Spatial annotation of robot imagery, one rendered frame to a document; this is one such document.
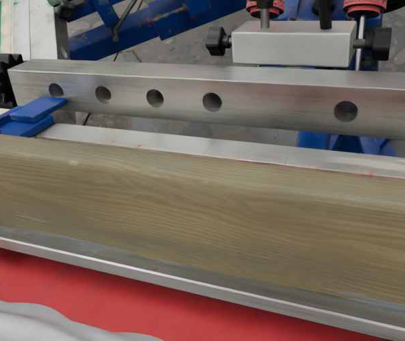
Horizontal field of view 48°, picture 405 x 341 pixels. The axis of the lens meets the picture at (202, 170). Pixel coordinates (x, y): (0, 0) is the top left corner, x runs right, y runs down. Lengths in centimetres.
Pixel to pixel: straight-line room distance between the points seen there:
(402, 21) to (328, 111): 174
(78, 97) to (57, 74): 4
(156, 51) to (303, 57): 185
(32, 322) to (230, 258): 14
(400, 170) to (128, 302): 24
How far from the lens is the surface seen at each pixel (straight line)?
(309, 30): 51
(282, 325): 31
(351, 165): 42
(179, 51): 227
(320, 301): 27
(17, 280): 39
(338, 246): 25
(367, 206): 24
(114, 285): 36
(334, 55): 50
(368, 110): 46
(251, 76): 48
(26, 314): 35
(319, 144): 71
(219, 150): 44
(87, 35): 102
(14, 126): 55
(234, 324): 32
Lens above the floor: 152
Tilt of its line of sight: 56 degrees down
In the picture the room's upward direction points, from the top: 29 degrees counter-clockwise
